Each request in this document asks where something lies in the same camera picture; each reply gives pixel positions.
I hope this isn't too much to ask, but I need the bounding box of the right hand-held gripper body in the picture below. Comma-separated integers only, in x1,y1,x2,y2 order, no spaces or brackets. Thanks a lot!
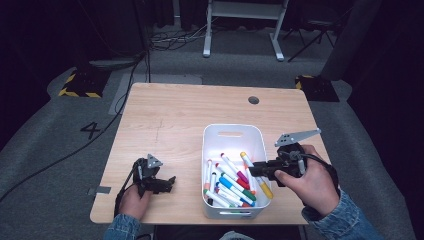
273,127,322,179

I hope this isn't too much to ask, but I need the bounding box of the white plastic storage bin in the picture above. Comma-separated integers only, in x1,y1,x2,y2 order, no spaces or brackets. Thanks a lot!
201,123,272,220

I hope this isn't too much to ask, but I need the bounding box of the white table frame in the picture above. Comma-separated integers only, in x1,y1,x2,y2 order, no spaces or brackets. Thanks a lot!
202,0,290,63

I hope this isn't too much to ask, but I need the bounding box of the orange cap marker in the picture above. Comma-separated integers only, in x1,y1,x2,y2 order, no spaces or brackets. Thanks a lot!
243,162,257,195

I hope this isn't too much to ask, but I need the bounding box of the yellow cap marker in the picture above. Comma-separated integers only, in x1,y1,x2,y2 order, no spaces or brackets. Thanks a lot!
239,151,274,200

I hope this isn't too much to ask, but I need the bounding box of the magenta cap marker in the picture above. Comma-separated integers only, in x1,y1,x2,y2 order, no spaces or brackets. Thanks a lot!
219,152,250,185

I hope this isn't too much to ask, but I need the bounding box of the salmon cap marker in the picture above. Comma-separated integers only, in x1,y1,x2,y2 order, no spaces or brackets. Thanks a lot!
203,159,214,191

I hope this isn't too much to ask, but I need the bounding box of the person's right hand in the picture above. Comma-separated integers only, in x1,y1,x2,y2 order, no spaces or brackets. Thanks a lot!
274,144,340,218

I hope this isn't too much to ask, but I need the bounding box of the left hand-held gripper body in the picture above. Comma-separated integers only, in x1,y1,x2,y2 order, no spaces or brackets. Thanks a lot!
131,153,165,200

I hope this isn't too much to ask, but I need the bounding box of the person's leg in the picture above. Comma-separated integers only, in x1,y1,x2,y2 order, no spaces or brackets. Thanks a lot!
219,230,254,240

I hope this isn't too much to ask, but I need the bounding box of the person's left hand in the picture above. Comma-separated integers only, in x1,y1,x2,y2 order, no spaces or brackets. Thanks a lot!
118,184,154,221

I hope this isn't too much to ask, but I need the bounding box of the black yellow striped base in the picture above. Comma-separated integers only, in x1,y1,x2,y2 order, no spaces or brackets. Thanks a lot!
58,68,113,99
294,74,340,103

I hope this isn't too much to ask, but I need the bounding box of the long black floor cable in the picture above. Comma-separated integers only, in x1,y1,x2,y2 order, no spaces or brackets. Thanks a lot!
0,49,149,204

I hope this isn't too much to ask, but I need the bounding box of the grey stand base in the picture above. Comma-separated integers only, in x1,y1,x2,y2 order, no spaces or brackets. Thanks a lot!
88,58,139,71

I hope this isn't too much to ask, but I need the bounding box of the light blue cap marker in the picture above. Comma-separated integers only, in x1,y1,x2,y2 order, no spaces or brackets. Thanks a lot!
218,175,257,207

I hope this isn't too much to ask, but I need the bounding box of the grey tape strip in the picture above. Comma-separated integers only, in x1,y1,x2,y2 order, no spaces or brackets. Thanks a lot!
88,185,112,196

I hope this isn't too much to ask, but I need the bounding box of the tangle of floor cables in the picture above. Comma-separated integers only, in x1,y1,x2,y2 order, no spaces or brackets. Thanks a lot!
149,25,208,52

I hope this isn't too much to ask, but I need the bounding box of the black tripod stand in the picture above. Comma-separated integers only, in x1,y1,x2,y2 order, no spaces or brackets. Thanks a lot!
287,18,338,63

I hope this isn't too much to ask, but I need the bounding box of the grey slanted panel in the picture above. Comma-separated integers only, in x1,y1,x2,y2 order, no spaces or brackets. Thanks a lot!
320,0,383,82

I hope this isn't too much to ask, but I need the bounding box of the black cap marker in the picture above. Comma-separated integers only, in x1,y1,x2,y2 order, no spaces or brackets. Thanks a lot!
207,171,218,206

